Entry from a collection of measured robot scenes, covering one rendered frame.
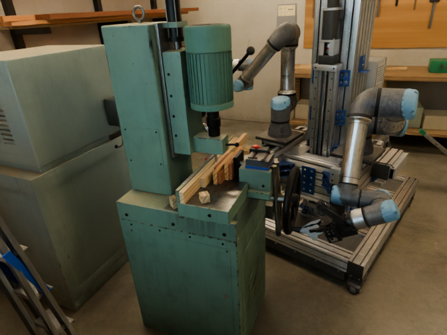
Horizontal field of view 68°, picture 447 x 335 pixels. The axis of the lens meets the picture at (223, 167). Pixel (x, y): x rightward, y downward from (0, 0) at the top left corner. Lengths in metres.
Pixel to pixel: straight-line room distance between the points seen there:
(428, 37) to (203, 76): 3.53
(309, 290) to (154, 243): 1.04
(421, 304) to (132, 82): 1.92
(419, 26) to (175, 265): 3.75
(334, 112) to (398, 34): 2.58
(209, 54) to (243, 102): 3.79
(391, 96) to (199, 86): 0.73
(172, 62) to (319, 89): 0.97
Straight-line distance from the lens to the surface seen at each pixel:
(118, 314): 2.16
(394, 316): 2.18
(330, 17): 1.93
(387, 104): 1.42
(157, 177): 1.50
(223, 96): 1.29
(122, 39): 1.39
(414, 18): 4.48
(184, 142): 1.40
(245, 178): 1.37
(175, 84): 1.34
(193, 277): 1.59
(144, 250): 1.64
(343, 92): 2.04
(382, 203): 1.29
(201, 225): 1.37
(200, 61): 1.26
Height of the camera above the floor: 1.55
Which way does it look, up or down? 26 degrees down
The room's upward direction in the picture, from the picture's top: 3 degrees counter-clockwise
